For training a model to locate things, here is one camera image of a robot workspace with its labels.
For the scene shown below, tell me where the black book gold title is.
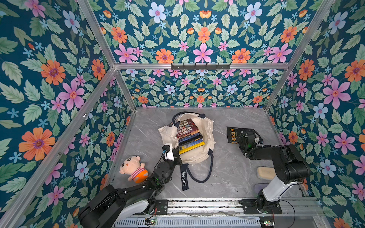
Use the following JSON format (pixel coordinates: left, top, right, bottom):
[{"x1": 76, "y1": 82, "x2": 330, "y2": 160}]
[{"x1": 227, "y1": 126, "x2": 242, "y2": 144}]

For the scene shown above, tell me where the cream canvas tote bag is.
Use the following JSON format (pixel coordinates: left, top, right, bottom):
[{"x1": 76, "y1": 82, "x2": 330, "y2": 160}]
[{"x1": 158, "y1": 111, "x2": 215, "y2": 191}]

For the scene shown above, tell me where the blue Little Prince book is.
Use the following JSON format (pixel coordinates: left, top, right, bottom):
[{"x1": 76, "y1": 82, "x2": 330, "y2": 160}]
[{"x1": 179, "y1": 133, "x2": 202, "y2": 143}]

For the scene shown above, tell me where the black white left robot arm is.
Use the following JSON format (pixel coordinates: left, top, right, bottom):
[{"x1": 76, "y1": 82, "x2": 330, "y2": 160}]
[{"x1": 78, "y1": 143, "x2": 182, "y2": 228}]

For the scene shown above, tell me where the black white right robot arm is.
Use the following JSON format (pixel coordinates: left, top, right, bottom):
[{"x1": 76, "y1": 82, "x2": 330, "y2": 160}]
[{"x1": 236, "y1": 128, "x2": 310, "y2": 213}]

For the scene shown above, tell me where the yellow spine book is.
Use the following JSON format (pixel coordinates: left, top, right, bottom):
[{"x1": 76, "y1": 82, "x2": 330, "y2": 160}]
[{"x1": 179, "y1": 142, "x2": 205, "y2": 154}]

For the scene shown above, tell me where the blue green spine book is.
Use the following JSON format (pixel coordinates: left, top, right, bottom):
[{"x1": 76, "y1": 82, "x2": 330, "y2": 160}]
[{"x1": 180, "y1": 139, "x2": 203, "y2": 148}]

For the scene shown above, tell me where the maroon grid cover book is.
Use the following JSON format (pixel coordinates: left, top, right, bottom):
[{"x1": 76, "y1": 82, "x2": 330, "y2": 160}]
[{"x1": 176, "y1": 118, "x2": 200, "y2": 140}]

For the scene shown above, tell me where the beige sponge block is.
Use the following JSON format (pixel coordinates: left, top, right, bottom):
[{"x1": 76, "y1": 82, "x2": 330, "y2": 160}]
[{"x1": 256, "y1": 166, "x2": 276, "y2": 181}]

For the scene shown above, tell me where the pink plush pig toy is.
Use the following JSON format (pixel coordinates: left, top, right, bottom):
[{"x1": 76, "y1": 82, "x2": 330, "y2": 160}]
[{"x1": 119, "y1": 156, "x2": 149, "y2": 183}]

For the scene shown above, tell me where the purple flat pad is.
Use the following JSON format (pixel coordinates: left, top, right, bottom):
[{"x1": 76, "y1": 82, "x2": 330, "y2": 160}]
[{"x1": 253, "y1": 183, "x2": 269, "y2": 195}]

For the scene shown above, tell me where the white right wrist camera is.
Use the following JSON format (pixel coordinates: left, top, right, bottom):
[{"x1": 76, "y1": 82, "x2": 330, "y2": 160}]
[{"x1": 254, "y1": 137, "x2": 263, "y2": 144}]

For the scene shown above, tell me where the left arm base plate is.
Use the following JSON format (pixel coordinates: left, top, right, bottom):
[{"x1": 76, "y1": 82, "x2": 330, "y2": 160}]
[{"x1": 147, "y1": 199, "x2": 169, "y2": 215}]

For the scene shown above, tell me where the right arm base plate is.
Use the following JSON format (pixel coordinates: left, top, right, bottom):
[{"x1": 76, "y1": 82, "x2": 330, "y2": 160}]
[{"x1": 239, "y1": 198, "x2": 282, "y2": 214}]

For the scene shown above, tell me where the aluminium front rail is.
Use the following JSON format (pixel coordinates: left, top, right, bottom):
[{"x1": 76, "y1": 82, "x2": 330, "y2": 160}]
[{"x1": 112, "y1": 198, "x2": 331, "y2": 228}]

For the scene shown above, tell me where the metal hook rail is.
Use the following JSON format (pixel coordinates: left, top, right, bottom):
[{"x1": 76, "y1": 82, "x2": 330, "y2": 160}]
[{"x1": 170, "y1": 63, "x2": 231, "y2": 71}]

